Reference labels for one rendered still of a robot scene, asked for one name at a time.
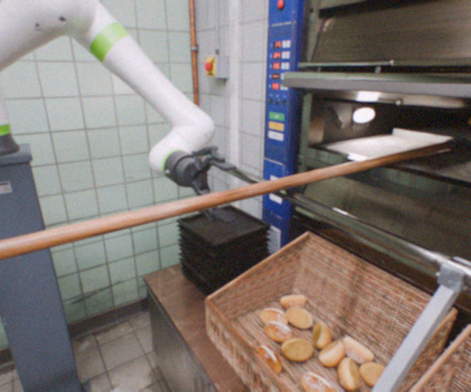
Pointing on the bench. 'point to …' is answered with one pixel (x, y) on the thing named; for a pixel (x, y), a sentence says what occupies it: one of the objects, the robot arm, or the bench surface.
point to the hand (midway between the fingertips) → (227, 194)
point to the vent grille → (273, 239)
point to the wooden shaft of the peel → (39, 242)
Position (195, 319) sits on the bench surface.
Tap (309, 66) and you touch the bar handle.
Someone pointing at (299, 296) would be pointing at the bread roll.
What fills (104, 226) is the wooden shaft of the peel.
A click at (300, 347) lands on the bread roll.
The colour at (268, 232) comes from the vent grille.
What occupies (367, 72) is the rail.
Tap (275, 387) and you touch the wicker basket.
